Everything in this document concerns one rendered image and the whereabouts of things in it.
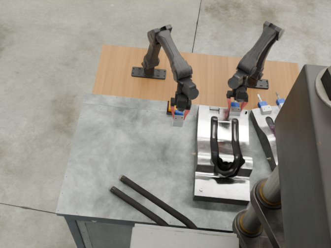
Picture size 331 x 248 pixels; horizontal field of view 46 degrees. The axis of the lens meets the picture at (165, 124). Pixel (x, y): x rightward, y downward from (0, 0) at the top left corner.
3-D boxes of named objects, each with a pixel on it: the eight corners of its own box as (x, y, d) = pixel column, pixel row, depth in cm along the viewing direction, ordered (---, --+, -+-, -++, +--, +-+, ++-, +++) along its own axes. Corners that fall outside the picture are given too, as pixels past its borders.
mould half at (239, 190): (196, 114, 215) (200, 99, 204) (244, 119, 215) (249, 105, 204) (192, 200, 187) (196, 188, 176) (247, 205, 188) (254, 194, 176)
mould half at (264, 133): (248, 114, 217) (254, 103, 208) (292, 108, 222) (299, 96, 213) (282, 198, 191) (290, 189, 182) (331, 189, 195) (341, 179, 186)
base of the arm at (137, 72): (166, 70, 221) (167, 61, 225) (130, 67, 220) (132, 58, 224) (165, 79, 227) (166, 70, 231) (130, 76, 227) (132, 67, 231)
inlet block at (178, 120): (174, 104, 204) (175, 98, 200) (183, 106, 204) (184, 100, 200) (172, 126, 198) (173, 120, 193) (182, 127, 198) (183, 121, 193)
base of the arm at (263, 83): (272, 80, 222) (271, 71, 226) (237, 77, 221) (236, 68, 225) (268, 89, 228) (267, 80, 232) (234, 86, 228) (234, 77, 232)
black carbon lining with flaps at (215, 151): (209, 117, 206) (212, 107, 198) (240, 120, 206) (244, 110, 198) (208, 177, 187) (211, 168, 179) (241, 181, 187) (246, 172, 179)
